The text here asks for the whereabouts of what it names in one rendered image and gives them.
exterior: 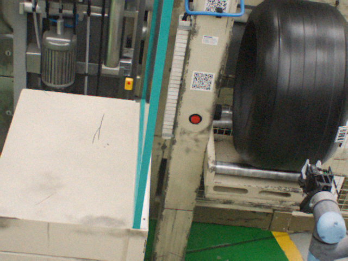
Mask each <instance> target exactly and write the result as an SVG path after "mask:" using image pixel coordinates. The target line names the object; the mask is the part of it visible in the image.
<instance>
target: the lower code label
mask: <svg viewBox="0 0 348 261"><path fill-rule="evenodd" d="M214 78H215V73H211V72H202V71H193V73H192V79H191V86H190V90H200V91H210V92H212V89H213V84H214Z"/></svg>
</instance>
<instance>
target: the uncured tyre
mask: <svg viewBox="0 0 348 261"><path fill-rule="evenodd" d="M347 120H348V22H347V21H346V19H344V17H343V16H342V14H341V13H340V12H339V10H338V9H337V8H336V7H334V6H332V5H330V4H327V3H323V2H313V1H305V0H264V1H263V2H261V3H260V4H258V5H257V6H256V7H254V8H253V9H252V11H251V12H250V14H249V16H248V19H247V22H246V25H245V28H244V32H243V36H242V40H241V44H240V49H239V54H238V59H237V65H236V69H235V78H234V88H233V102H232V133H233V142H234V147H235V150H236V151H237V153H238V154H239V155H240V156H241V158H242V159H243V160H244V161H245V163H247V164H249V165H252V166H255V167H262V168H267V169H278V170H288V171H298V172H302V169H303V167H304V166H305V164H306V162H307V160H309V164H310V165H316V164H317V162H318V161H320V162H321V165H322V164H324V163H325V162H327V161H328V160H329V159H330V157H331V156H332V155H333V154H334V152H335V151H336V149H337V147H338V145H339V143H340V142H334V141H335V138H336V135H337V131H338V128H339V127H345V126H346V123H347Z"/></svg>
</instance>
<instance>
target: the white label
mask: <svg viewBox="0 0 348 261"><path fill-rule="evenodd" d="M347 131H348V126H345V127H339V128H338V131H337V135H336V138H335V141H334V142H341V141H344V140H345V137H346V134H347Z"/></svg>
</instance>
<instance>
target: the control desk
mask: <svg viewBox="0 0 348 261"><path fill-rule="evenodd" d="M140 108H141V101H140V103H136V102H135V101H131V100H121V99H115V98H105V97H96V96H86V95H76V94H66V93H61V92H51V91H41V90H31V89H22V91H21V94H20V98H19V100H18V103H17V106H16V109H15V113H14V117H13V120H12V122H11V126H10V129H9V132H8V135H7V139H6V141H5V144H4V147H3V151H2V154H1V157H0V261H144V255H145V248H146V241H147V234H148V216H149V203H150V176H151V158H150V165H149V170H148V177H147V184H146V192H145V199H144V207H143V211H142V218H141V227H140V229H137V228H133V213H134V198H135V181H136V165H137V156H138V140H139V124H140Z"/></svg>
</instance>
